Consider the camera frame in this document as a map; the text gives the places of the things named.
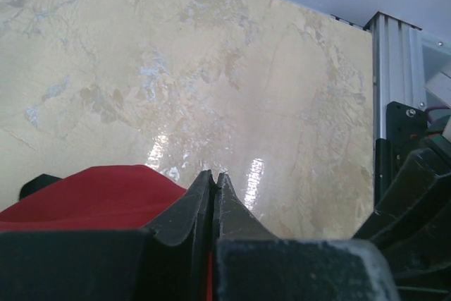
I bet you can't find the aluminium rail frame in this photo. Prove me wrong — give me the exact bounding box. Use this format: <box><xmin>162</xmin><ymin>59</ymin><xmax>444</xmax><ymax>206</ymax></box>
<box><xmin>366</xmin><ymin>12</ymin><xmax>426</xmax><ymax>140</ymax></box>

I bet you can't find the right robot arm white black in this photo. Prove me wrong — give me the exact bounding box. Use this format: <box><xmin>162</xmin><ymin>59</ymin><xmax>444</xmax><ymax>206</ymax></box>
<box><xmin>354</xmin><ymin>102</ymin><xmax>450</xmax><ymax>300</ymax></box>

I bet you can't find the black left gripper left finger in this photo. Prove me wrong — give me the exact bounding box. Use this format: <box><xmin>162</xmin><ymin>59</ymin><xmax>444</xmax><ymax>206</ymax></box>
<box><xmin>1</xmin><ymin>171</ymin><xmax>214</xmax><ymax>300</ymax></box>

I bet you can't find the red backpack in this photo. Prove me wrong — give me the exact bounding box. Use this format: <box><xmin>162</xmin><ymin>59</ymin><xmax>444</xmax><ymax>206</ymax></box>
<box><xmin>0</xmin><ymin>164</ymin><xmax>214</xmax><ymax>301</ymax></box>

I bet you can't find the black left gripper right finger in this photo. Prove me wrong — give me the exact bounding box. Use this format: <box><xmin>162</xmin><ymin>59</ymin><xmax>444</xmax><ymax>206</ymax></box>
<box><xmin>213</xmin><ymin>173</ymin><xmax>400</xmax><ymax>300</ymax></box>

